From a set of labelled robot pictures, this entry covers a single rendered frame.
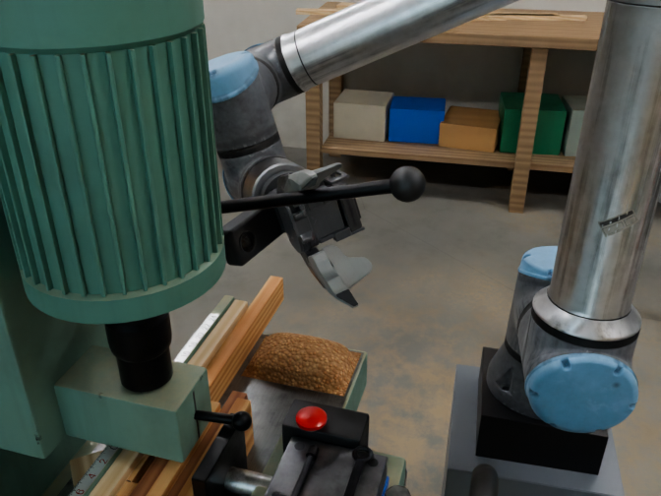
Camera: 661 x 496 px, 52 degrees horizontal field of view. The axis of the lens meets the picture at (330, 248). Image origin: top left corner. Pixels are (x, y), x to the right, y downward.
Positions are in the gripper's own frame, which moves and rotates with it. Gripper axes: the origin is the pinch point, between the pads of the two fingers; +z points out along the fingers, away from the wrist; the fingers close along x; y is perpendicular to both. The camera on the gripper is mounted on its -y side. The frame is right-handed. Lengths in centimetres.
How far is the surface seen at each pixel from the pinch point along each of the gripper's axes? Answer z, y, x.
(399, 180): 5.3, 7.0, -5.7
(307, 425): 8.1, -9.9, 12.1
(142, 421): 0.3, -23.7, 8.4
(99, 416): -2.8, -27.3, 7.6
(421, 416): -99, 39, 109
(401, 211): -226, 104, 99
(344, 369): -11.7, 0.0, 21.8
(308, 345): -15.0, -2.8, 18.1
